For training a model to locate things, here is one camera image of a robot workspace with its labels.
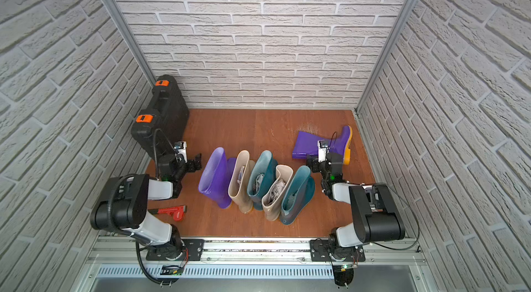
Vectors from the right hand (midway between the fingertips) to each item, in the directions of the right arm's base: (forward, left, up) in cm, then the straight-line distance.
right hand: (320, 153), depth 94 cm
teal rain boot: (-15, +27, +10) cm, 33 cm away
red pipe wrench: (-21, +62, -4) cm, 66 cm away
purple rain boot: (-17, +42, +16) cm, 48 cm away
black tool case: (-2, +63, +25) cm, 68 cm away
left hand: (+5, +60, +1) cm, 60 cm away
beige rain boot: (-24, +23, +12) cm, 36 cm away
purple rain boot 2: (+11, +3, -7) cm, 13 cm away
